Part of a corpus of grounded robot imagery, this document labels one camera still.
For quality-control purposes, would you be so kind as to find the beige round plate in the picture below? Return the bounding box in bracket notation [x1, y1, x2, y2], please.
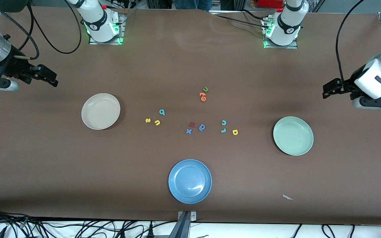
[81, 93, 121, 130]

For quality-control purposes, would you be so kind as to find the metal table clamp bracket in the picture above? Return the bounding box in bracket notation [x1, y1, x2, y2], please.
[169, 211, 197, 238]

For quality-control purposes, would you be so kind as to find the green round plate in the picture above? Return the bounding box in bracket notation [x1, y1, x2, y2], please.
[273, 116, 314, 156]

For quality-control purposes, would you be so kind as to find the black base power cable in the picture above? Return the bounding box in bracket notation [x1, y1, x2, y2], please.
[210, 10, 269, 28]

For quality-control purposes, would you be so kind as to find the red box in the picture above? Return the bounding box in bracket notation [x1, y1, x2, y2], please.
[258, 0, 284, 9]

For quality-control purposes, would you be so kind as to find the thin black looping cable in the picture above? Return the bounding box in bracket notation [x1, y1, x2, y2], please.
[28, 0, 82, 55]

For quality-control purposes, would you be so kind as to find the blue round plate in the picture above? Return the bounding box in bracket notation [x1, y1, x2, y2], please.
[168, 159, 212, 205]

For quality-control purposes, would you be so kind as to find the thick black braided cable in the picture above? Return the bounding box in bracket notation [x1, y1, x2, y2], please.
[0, 3, 40, 60]

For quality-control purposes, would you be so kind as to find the black floor cable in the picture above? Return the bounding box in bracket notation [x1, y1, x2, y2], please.
[290, 224, 303, 238]
[321, 224, 337, 238]

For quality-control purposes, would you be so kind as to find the brown table cover mat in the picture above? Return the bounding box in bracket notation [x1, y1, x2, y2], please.
[0, 6, 381, 225]

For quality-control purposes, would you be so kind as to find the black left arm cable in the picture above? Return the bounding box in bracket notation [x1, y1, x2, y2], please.
[335, 0, 366, 83]

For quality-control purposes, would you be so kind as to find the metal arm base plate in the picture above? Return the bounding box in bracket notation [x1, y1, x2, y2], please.
[89, 13, 125, 45]
[263, 17, 298, 49]

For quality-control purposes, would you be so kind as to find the person in blue jeans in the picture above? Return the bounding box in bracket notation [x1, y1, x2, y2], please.
[174, 0, 213, 11]

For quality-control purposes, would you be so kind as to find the black cable tangle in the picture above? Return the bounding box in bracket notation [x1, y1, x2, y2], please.
[0, 207, 178, 238]

